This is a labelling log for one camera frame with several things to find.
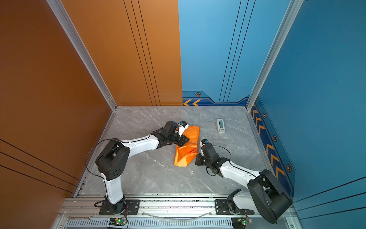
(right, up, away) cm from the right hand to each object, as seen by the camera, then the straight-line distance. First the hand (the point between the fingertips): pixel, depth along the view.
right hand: (196, 157), depth 88 cm
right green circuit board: (+21, -28, -18) cm, 39 cm away
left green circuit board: (-41, -28, -17) cm, 52 cm away
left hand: (-4, +12, +3) cm, 13 cm away
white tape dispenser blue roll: (+19, +18, +14) cm, 30 cm away
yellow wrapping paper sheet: (-7, +1, +2) cm, 8 cm away
